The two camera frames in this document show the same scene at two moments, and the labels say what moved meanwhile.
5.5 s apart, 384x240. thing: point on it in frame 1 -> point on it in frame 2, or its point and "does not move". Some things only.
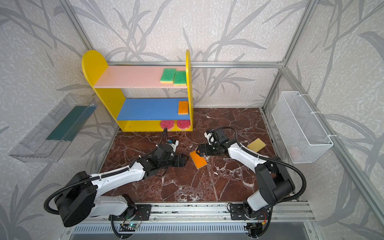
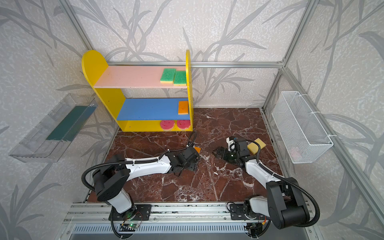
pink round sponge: x=183 y=124 does not move
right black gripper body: x=204 y=150 -> x=226 y=154
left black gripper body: x=176 y=159 -> x=192 y=155
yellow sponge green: x=180 y=79 does not move
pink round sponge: x=168 y=123 does not move
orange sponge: x=183 y=108 does not move
